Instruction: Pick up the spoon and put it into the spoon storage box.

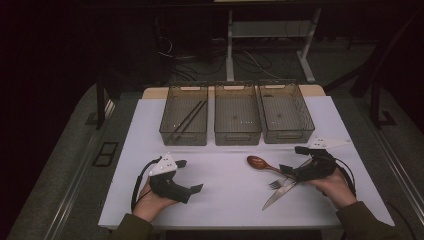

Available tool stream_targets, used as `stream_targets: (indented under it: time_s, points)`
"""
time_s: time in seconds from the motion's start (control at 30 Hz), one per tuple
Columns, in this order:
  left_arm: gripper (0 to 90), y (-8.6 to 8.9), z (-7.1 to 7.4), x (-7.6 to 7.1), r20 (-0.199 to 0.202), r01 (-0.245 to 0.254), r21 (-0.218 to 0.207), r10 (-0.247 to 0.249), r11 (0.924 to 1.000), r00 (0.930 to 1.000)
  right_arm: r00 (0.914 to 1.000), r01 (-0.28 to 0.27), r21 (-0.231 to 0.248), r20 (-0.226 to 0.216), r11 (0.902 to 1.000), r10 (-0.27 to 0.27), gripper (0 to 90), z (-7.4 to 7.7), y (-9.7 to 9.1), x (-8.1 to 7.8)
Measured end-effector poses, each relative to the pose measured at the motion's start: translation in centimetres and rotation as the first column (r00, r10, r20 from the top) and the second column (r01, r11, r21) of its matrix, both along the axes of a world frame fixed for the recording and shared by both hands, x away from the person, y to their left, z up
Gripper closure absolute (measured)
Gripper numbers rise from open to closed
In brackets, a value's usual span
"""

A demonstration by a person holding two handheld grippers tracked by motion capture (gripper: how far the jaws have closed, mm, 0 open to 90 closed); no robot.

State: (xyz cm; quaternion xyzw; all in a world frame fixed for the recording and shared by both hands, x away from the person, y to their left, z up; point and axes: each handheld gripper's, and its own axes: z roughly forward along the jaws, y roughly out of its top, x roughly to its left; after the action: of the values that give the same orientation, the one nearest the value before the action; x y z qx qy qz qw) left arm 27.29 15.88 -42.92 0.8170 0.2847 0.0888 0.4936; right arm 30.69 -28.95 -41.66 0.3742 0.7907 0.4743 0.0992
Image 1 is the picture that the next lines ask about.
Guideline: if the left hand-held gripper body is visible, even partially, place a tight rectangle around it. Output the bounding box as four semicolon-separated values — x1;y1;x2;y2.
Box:
148;152;193;204

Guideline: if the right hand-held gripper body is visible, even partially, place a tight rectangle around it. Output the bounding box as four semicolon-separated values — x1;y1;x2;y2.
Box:
293;137;352;183

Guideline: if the silver serrated table knife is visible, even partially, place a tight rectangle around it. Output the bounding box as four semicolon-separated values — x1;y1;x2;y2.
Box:
261;181;298;211

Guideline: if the brown wooden spoon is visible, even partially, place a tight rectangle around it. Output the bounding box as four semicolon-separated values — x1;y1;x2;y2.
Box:
246;155;285;175

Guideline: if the smoky clear plastic bin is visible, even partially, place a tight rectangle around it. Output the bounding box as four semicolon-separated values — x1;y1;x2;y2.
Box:
258;80;316;145
213;83;262;147
159;84;209;147

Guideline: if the person's left hand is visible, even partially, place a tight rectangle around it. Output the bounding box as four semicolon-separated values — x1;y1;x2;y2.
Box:
132;181;178;223

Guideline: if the person's right hand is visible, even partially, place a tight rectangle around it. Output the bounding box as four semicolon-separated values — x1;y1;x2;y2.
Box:
306;168;358;210

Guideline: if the silver metal fork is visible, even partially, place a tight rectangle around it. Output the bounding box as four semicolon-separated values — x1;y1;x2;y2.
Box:
268;158;313;190

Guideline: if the white table sheet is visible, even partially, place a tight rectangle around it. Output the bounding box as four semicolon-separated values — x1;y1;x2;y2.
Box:
98;95;396;230

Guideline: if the black metal stand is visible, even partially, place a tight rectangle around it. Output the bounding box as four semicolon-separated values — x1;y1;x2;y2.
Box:
324;13;424;130
84;71;116;131

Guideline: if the white metal stand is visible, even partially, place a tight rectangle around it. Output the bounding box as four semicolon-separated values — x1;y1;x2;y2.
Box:
225;8;323;84

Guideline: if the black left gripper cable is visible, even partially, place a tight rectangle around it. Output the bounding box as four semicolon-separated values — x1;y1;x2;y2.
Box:
130;157;163;212

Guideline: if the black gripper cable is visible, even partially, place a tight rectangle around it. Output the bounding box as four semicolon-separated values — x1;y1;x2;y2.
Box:
130;157;163;212
334;155;357;197

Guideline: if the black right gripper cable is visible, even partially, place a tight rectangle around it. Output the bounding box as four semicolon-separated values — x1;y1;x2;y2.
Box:
334;155;357;197

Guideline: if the black rectangular floor frame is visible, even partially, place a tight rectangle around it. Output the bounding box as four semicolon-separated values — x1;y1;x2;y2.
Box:
92;141;120;168

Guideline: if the aluminium floor rail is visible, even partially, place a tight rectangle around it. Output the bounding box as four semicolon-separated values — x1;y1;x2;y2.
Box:
43;99;117;240
364;124;424;216

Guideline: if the black floor cable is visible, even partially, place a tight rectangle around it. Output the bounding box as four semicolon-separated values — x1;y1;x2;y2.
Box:
385;199;418;240

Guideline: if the tangle of floor cables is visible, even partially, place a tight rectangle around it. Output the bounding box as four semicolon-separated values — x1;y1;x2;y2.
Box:
154;18;288;83

